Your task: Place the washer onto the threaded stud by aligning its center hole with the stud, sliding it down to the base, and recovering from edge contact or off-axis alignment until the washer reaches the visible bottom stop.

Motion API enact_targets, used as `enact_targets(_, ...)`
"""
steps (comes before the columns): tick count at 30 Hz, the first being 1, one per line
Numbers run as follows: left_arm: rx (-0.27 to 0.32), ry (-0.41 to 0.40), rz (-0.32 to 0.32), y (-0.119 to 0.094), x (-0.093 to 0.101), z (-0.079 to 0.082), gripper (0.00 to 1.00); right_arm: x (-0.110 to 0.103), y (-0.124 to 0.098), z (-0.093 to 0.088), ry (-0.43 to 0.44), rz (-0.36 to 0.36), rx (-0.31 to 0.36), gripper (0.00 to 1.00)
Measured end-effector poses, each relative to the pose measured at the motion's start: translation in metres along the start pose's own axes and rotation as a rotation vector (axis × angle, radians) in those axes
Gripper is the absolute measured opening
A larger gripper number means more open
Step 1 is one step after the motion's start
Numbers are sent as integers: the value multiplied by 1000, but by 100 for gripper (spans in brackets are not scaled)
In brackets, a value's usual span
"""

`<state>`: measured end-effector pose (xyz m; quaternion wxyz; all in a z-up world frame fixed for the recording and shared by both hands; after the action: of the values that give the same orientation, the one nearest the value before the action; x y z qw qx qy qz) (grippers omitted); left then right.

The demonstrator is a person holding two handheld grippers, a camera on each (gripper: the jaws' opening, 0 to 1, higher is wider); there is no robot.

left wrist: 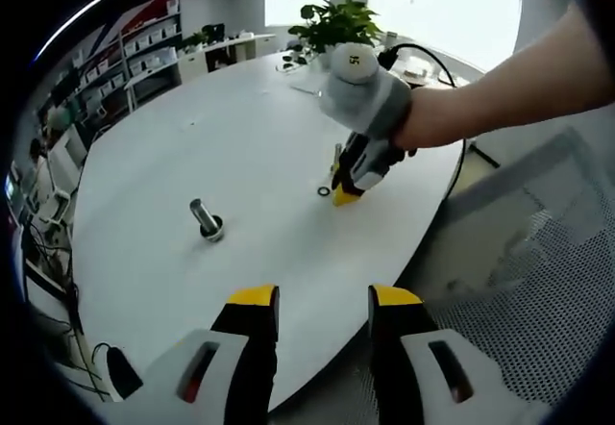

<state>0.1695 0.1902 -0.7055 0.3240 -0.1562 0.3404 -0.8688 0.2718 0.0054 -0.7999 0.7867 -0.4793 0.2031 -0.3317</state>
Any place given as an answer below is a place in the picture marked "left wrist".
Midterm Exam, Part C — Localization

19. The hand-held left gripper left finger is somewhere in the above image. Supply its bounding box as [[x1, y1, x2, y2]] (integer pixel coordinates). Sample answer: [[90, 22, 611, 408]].
[[121, 283, 282, 425]]

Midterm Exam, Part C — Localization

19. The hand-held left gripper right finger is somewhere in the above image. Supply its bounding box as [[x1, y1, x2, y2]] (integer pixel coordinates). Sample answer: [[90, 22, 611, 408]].
[[367, 284, 535, 425]]

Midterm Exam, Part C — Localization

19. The large steel washer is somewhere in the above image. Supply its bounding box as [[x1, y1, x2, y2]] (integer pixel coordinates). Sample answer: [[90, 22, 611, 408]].
[[198, 214, 227, 244]]

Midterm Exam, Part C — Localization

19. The large steel threaded stud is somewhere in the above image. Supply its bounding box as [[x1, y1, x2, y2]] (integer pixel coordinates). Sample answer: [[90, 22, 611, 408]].
[[187, 197, 227, 244]]

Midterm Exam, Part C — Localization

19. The person's right hand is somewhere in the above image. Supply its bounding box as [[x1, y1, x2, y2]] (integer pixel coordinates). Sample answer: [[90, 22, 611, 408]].
[[398, 85, 455, 151]]

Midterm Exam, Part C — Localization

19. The white paper sheet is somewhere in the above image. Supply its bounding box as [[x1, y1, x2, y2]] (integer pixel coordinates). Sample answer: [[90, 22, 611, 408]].
[[289, 83, 324, 98]]

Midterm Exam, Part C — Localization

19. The large potted green plant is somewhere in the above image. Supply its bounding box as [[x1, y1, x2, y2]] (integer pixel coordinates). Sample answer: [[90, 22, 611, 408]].
[[286, 0, 386, 69]]

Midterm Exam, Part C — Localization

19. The black computer mouse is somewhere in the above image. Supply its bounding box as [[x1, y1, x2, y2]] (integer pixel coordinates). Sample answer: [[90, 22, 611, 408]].
[[105, 344, 145, 400]]

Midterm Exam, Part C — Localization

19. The grey mesh office chair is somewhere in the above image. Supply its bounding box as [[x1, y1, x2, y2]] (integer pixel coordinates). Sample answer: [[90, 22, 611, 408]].
[[287, 125, 615, 425]]

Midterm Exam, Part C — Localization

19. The white office desk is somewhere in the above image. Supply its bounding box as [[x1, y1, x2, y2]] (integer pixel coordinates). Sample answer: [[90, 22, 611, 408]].
[[123, 32, 290, 110]]

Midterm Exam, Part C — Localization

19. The dark desk monitor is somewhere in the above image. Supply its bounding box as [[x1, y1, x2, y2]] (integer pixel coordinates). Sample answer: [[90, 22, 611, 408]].
[[201, 22, 228, 45]]

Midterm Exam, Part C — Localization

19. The small potted green plant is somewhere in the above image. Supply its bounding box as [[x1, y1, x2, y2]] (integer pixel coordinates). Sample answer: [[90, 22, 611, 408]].
[[184, 30, 211, 52]]

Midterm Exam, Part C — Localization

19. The shelf of white bins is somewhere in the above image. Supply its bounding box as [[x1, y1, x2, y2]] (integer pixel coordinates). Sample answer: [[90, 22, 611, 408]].
[[70, 0, 185, 105]]

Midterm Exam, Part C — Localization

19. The black mouse cable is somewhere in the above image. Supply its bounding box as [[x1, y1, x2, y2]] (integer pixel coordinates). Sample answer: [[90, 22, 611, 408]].
[[92, 341, 127, 363]]

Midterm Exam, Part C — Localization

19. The tangle of black cables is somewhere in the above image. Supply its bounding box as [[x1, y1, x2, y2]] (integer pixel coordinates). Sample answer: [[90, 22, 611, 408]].
[[18, 212, 83, 339]]

